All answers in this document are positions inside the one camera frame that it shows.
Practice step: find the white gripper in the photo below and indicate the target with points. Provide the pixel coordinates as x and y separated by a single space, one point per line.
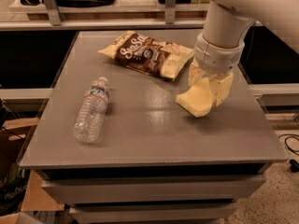
217 57

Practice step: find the yellow sponge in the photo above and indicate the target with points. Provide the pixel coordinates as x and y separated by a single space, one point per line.
198 99

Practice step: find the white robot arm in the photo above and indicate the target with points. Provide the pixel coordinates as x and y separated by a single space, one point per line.
219 46

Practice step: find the clear plastic water bottle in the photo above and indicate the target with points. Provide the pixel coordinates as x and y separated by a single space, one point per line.
91 114

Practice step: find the brown sea salt chip bag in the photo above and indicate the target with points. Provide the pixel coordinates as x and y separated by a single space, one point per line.
148 55

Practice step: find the upper grey drawer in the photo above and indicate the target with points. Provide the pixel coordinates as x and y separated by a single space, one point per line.
153 189

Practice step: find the grey drawer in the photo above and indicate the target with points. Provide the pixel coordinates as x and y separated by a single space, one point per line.
152 212
153 189

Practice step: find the lower grey drawer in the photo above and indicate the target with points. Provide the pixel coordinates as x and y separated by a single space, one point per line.
152 212

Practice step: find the cardboard box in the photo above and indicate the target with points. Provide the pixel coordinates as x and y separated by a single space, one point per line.
22 200

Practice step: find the metal shelf rail frame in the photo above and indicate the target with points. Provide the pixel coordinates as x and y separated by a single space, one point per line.
122 14

